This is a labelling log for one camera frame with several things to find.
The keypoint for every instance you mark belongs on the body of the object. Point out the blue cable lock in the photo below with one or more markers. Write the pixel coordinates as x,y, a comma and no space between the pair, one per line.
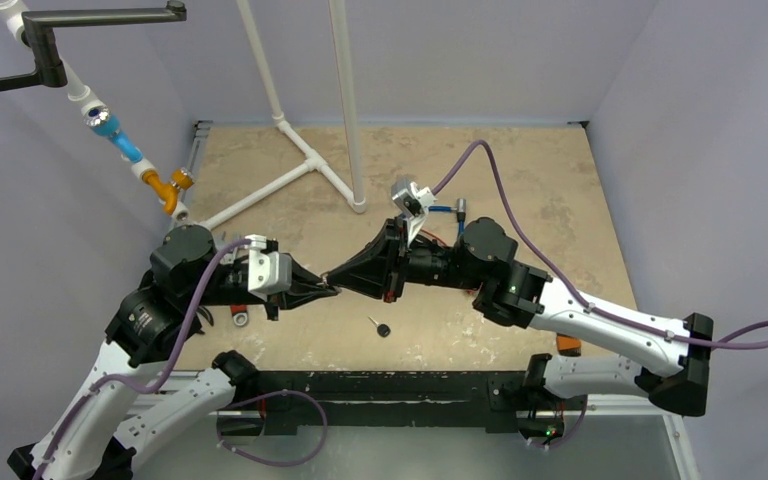
459,211

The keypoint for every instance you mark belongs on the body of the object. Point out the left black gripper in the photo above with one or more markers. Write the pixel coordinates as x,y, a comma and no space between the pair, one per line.
302,279

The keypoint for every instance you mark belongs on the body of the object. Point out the black pliers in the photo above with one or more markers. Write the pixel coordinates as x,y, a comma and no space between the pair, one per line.
205,315

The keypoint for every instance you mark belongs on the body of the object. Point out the blue pipe valve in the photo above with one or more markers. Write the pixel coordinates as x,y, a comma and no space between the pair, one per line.
104,123

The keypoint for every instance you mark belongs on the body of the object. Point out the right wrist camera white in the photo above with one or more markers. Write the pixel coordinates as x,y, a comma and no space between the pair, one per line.
414,203

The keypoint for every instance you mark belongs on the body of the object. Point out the black head key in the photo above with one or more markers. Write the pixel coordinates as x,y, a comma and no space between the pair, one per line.
382,329

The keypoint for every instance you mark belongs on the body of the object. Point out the red cable lock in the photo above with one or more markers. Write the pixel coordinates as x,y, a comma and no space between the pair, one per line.
438,240

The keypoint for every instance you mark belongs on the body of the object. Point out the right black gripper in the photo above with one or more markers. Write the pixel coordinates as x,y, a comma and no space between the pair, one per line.
393,264

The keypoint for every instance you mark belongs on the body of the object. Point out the aluminium rail frame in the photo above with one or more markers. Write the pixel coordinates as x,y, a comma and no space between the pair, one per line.
551,181

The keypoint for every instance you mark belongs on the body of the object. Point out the red handled wrench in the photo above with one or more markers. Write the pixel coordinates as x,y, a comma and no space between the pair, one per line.
239,315

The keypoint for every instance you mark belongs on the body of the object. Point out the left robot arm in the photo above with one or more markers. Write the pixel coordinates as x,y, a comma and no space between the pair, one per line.
97,437

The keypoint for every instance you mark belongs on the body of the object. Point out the orange pipe valve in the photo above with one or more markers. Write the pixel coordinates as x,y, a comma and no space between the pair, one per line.
169,192

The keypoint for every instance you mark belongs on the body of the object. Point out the orange brush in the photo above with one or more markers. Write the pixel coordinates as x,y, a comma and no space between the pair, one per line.
568,346

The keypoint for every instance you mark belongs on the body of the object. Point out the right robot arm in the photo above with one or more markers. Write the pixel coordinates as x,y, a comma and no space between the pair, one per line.
665,360

